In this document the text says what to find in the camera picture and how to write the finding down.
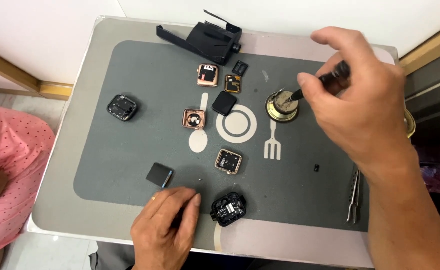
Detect black watch case with board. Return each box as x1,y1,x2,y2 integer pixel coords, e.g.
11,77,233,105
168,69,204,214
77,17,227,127
210,191,247,227

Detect purple cloth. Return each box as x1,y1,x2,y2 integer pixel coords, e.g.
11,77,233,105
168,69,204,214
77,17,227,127
420,144,440,196

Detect black screwdriver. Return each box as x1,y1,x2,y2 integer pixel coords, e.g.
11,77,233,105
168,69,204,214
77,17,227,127
288,61,351,103

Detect grey placemat with cutlery print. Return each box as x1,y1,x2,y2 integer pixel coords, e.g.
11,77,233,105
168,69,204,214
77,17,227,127
30,17,399,269

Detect person's left hand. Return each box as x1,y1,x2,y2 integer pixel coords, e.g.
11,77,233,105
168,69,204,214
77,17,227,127
130,186,202,270

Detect watch display module gold edge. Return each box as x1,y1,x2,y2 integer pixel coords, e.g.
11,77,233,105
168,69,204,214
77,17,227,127
224,74,242,94

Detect black screen with blue tab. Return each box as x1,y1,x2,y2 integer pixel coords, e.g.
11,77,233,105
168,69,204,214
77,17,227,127
145,162,174,189

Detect small black watch battery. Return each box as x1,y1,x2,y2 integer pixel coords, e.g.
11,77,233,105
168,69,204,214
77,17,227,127
231,60,249,77

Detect dark cabinet with wooden trim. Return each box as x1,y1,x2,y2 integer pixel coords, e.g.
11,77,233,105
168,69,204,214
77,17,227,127
398,17,440,151

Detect wooden frame rail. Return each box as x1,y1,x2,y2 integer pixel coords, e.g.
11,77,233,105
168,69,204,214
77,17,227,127
0,44,74,101

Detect rose gold watch case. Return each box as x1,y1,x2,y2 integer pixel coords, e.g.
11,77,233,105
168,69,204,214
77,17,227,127
182,108,206,131

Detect gold watch case dark inside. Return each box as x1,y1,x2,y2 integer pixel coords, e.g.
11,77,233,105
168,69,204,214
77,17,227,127
215,148,242,175

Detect person's right hand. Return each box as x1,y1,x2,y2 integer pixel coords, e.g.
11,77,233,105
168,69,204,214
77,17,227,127
297,26,419,170

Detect metal tweezers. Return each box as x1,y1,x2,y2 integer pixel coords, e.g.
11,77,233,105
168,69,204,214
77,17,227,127
345,167,362,226

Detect brass round object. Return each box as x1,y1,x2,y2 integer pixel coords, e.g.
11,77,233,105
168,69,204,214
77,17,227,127
404,109,416,139

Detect black watch case glossy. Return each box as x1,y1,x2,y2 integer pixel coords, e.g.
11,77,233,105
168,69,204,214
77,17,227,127
106,94,138,122

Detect round brass magnet dish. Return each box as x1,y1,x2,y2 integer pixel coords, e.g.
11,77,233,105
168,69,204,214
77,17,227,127
264,89,300,123

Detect person's grey trousers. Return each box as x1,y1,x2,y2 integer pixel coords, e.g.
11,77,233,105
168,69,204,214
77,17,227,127
88,241,139,270

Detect black plastic housing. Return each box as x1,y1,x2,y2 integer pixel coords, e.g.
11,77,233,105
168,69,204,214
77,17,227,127
156,9,243,67

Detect black watch screen glass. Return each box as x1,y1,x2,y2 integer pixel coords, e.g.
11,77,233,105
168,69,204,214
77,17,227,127
211,91,238,116

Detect gold watch case red sticker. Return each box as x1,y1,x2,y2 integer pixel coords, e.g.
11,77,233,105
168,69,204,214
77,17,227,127
197,63,220,88

